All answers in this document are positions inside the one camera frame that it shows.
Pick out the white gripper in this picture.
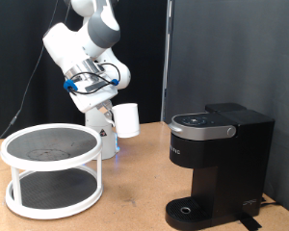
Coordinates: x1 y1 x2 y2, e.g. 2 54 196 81
66 75 119 121

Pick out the white ceramic mug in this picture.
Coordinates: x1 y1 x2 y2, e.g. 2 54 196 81
104 102 142 140

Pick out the black Keurig coffee machine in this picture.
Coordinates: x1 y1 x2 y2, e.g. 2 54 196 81
165 109 276 231

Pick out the white two-tier turntable stand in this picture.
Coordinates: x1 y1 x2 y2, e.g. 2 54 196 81
0 122 104 220

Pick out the vertical metal pole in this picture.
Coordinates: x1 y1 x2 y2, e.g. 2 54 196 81
159 0 175 123

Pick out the black backdrop curtain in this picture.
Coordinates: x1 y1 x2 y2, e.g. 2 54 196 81
0 0 169 140

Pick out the clear water reservoir tank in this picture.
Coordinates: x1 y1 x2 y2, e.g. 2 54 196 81
204 102 248 114

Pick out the grey partition panel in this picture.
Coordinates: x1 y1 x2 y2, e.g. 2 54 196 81
165 0 289 218

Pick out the large blue cable clip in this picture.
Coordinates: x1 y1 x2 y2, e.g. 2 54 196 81
63 80 79 93

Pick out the black camera cable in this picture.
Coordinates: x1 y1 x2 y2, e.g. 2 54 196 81
0 0 121 153

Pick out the black power cord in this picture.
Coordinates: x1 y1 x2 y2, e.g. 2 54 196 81
259 195 282 208

